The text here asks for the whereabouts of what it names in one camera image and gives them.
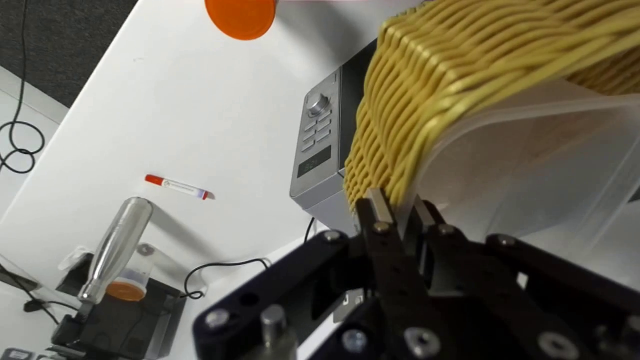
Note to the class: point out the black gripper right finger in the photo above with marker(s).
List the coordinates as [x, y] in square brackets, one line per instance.
[486, 312]

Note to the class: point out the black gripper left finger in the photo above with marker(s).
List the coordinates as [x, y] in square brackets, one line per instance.
[413, 324]

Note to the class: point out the clear plastic lunchbox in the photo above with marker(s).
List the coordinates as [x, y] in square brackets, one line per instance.
[556, 167]

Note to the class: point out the woven wicker basket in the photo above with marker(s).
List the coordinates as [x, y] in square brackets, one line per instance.
[448, 58]

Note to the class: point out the silver microwave oven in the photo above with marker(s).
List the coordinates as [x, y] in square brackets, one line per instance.
[325, 136]

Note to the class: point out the red white marker pen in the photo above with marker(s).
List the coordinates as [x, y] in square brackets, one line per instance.
[181, 186]

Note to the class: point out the glass jar orange lid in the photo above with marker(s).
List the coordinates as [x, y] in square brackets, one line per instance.
[242, 18]

